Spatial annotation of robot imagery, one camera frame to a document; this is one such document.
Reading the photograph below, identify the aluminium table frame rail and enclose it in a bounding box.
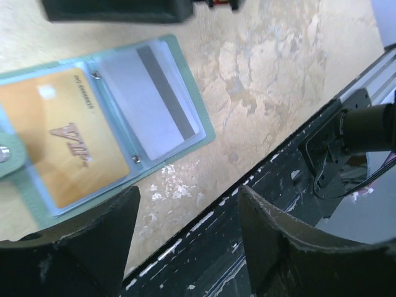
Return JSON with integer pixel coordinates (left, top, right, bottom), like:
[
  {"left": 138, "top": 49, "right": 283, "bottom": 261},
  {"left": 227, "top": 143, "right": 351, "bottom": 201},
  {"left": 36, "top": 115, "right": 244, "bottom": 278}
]
[{"left": 335, "top": 48, "right": 395, "bottom": 109}]

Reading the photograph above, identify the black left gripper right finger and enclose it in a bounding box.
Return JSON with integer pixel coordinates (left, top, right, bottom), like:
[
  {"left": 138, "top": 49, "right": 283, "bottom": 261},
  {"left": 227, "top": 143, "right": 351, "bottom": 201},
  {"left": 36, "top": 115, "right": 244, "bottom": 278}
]
[{"left": 238, "top": 186, "right": 395, "bottom": 296}]

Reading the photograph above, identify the green leather card holder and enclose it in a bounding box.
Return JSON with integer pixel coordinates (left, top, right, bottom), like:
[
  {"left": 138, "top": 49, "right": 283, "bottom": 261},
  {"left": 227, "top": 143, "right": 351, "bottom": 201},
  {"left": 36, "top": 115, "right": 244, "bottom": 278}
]
[{"left": 1, "top": 35, "right": 215, "bottom": 229}]

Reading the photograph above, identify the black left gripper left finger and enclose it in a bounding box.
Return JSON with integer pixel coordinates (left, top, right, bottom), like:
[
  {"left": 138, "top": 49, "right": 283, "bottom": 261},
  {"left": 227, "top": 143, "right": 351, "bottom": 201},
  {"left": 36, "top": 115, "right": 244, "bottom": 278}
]
[{"left": 1, "top": 186, "right": 140, "bottom": 296}]

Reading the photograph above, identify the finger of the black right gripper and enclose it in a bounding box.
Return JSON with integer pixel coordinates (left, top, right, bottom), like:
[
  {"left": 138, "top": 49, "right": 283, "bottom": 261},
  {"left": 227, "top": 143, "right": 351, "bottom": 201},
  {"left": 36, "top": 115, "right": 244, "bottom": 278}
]
[{"left": 40, "top": 0, "right": 194, "bottom": 24}]

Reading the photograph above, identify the card with magnetic stripe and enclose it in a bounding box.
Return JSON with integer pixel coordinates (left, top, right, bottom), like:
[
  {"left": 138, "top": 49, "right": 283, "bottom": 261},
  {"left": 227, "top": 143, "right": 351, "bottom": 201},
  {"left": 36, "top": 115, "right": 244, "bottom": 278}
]
[{"left": 98, "top": 41, "right": 207, "bottom": 161}]

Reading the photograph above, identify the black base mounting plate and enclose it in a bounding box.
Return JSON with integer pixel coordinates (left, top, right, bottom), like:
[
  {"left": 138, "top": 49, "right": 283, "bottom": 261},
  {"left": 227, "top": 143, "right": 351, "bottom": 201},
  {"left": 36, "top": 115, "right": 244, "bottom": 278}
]
[{"left": 121, "top": 99, "right": 364, "bottom": 296}]

